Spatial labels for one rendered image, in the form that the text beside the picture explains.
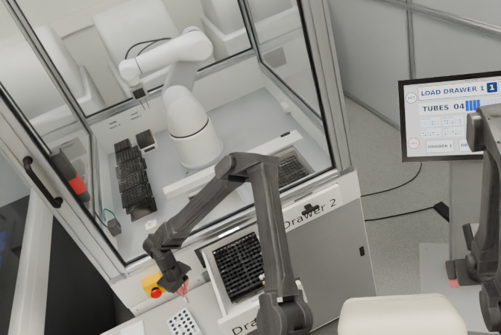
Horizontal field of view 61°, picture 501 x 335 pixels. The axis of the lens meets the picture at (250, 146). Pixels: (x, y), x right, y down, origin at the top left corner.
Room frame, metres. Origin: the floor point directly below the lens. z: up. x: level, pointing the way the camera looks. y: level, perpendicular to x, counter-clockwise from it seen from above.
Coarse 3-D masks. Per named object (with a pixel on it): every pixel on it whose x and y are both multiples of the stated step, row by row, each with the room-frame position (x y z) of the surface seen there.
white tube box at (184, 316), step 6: (180, 312) 0.99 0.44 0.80; (186, 312) 0.98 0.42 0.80; (174, 318) 0.97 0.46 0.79; (180, 318) 0.96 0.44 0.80; (186, 318) 0.95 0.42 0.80; (192, 318) 0.95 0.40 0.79; (168, 324) 0.95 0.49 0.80; (174, 324) 0.95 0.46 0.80; (180, 324) 0.94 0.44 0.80; (186, 324) 0.93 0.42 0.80; (192, 324) 0.92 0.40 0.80; (174, 330) 0.93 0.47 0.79; (186, 330) 0.91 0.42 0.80; (192, 330) 0.90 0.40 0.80; (198, 330) 0.89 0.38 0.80
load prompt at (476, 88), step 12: (444, 84) 1.25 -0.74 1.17; (456, 84) 1.23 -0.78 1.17; (468, 84) 1.21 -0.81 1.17; (480, 84) 1.20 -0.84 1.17; (492, 84) 1.18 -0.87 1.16; (420, 96) 1.27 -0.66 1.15; (432, 96) 1.25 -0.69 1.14; (444, 96) 1.23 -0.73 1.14; (456, 96) 1.21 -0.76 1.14; (468, 96) 1.19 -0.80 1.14
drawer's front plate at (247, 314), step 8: (304, 296) 0.84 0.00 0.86; (248, 304) 0.83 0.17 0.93; (256, 304) 0.82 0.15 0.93; (240, 312) 0.81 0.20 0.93; (248, 312) 0.81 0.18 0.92; (256, 312) 0.81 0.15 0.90; (224, 320) 0.80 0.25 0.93; (232, 320) 0.80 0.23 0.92; (240, 320) 0.81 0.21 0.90; (248, 320) 0.81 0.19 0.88; (224, 328) 0.80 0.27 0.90; (232, 328) 0.80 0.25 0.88; (248, 328) 0.81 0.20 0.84
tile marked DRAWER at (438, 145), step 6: (426, 144) 1.16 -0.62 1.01; (432, 144) 1.15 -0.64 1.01; (438, 144) 1.14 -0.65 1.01; (444, 144) 1.14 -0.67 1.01; (450, 144) 1.13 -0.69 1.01; (426, 150) 1.15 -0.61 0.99; (432, 150) 1.14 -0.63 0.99; (438, 150) 1.13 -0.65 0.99; (444, 150) 1.12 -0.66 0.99; (450, 150) 1.11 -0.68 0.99
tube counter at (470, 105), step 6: (456, 102) 1.20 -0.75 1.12; (462, 102) 1.19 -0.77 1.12; (468, 102) 1.18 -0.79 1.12; (474, 102) 1.17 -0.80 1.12; (480, 102) 1.16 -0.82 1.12; (486, 102) 1.15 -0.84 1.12; (492, 102) 1.14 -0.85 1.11; (498, 102) 1.13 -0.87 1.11; (456, 108) 1.19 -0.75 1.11; (462, 108) 1.18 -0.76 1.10; (468, 108) 1.17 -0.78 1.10; (474, 108) 1.16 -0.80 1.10
